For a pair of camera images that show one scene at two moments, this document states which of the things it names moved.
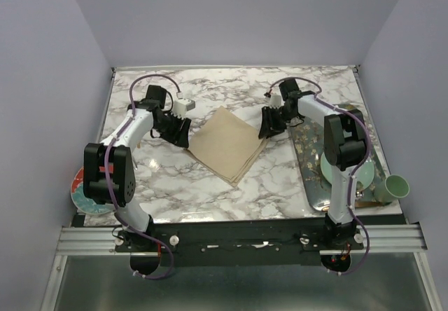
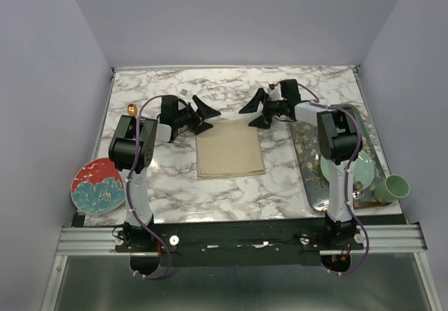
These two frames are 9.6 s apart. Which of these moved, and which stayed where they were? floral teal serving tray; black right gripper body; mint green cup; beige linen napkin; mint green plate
Moved: beige linen napkin
Stayed: black right gripper body; mint green cup; mint green plate; floral teal serving tray
